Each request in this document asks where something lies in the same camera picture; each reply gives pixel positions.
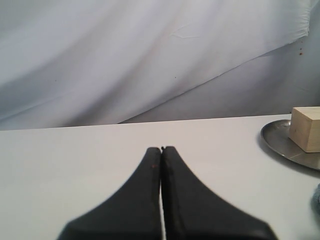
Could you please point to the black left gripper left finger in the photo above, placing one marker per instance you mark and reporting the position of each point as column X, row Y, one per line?
column 131, row 213

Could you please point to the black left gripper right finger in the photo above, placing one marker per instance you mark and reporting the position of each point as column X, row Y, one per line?
column 193, row 212

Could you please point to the grey-blue fleece towel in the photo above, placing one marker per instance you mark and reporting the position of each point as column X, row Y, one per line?
column 315, row 200

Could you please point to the light wooden block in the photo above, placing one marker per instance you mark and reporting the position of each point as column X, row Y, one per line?
column 305, row 128

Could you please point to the round stainless steel plate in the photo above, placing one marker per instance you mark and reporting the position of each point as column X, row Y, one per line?
column 276, row 136

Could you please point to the white backdrop cloth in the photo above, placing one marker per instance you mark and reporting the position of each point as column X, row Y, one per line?
column 93, row 62

